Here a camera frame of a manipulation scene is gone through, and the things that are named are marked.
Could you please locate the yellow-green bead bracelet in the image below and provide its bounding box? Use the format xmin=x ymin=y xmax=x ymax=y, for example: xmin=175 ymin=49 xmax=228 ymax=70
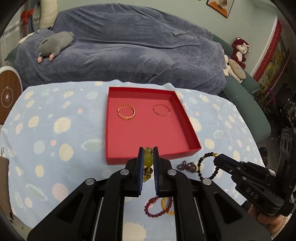
xmin=141 ymin=146 xmax=155 ymax=182

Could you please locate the black bead gold bracelet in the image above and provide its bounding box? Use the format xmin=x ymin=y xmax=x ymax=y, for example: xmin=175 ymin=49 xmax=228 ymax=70
xmin=196 ymin=151 xmax=223 ymax=182

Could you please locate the purple garnet bead bracelet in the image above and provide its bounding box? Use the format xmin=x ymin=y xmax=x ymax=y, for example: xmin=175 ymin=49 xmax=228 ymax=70
xmin=176 ymin=160 xmax=197 ymax=173

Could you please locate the wide gold chain bracelet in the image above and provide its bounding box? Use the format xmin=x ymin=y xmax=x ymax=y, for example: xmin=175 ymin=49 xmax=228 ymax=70
xmin=117 ymin=103 xmax=137 ymax=121

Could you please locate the thin gold bangle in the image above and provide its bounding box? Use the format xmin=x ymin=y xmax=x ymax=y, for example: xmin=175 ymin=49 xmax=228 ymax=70
xmin=152 ymin=104 xmax=171 ymax=117

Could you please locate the dark red bead bracelet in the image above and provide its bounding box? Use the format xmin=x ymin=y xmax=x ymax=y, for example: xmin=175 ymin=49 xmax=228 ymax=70
xmin=144 ymin=196 xmax=172 ymax=218

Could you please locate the amber yellow bead bracelet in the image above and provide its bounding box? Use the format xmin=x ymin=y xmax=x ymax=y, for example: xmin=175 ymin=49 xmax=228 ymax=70
xmin=160 ymin=196 xmax=175 ymax=215

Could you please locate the person's right hand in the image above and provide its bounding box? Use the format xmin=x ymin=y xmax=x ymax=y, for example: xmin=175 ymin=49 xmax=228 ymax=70
xmin=248 ymin=204 xmax=292 ymax=240

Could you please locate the red cardboard tray box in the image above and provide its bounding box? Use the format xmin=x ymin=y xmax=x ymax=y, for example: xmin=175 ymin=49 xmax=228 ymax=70
xmin=105 ymin=87 xmax=202 ymax=165

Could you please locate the light blue planet-print cloth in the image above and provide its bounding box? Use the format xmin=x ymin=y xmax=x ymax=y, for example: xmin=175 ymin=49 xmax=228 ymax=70
xmin=1 ymin=80 xmax=263 ymax=228

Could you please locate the beige flat plush toy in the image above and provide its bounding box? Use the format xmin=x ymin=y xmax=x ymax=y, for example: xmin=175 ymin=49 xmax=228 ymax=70
xmin=223 ymin=54 xmax=246 ymax=83

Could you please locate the blue-grey velvet bed blanket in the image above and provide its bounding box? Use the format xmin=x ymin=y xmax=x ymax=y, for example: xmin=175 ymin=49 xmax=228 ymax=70
xmin=15 ymin=4 xmax=226 ymax=94

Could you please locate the red monkey plush toy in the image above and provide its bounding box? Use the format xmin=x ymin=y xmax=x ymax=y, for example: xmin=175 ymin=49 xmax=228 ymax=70
xmin=231 ymin=37 xmax=250 ymax=69

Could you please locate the grey mouse plush toy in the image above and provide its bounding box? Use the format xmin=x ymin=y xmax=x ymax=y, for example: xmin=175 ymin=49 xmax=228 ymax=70
xmin=37 ymin=31 xmax=74 ymax=63

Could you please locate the brown leather object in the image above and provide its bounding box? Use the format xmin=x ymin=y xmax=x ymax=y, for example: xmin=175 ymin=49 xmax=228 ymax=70
xmin=0 ymin=157 xmax=12 ymax=217

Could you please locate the red bow curtain tie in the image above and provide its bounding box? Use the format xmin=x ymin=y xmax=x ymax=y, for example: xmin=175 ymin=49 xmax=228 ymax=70
xmin=20 ymin=9 xmax=34 ymax=26

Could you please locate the framed wall picture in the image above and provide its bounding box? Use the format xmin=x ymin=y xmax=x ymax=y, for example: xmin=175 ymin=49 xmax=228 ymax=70
xmin=207 ymin=0 xmax=234 ymax=18

